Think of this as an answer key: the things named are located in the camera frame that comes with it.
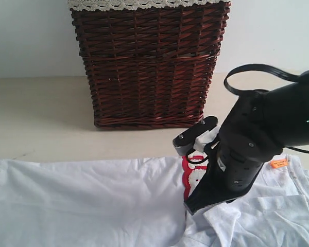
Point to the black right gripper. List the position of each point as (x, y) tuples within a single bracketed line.
[(230, 176)]

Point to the brown wicker basket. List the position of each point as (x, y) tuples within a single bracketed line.
[(149, 67)]

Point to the orange garment tag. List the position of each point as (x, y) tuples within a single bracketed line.
[(279, 163)]

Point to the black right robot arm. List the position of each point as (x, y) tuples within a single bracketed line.
[(259, 126)]

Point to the white t-shirt with red lettering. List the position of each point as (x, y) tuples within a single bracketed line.
[(140, 203)]

